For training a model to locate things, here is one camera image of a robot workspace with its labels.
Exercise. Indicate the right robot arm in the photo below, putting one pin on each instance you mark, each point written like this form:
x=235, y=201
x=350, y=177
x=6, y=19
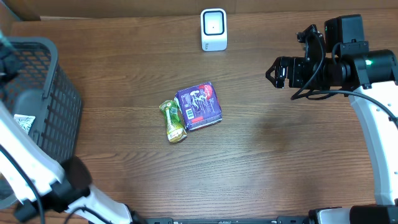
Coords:
x=339, y=61

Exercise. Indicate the white barcode scanner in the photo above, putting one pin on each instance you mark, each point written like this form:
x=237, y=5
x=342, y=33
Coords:
x=214, y=31

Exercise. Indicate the green yellow sachet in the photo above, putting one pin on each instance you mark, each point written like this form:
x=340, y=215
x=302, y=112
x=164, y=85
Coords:
x=174, y=129

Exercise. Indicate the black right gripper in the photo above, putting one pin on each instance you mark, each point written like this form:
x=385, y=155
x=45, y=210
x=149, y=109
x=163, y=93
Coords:
x=295, y=65

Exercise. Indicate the grey plastic basket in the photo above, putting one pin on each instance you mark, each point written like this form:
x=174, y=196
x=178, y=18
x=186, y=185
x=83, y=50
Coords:
x=40, y=118

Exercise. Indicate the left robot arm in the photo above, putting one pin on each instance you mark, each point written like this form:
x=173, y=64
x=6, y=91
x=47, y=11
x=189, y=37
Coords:
x=77, y=195

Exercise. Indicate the black rail at table edge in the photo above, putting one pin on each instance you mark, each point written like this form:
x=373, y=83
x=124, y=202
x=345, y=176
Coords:
x=278, y=220

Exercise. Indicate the purple snack packet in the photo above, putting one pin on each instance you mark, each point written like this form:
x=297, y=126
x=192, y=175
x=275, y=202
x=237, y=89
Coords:
x=199, y=106

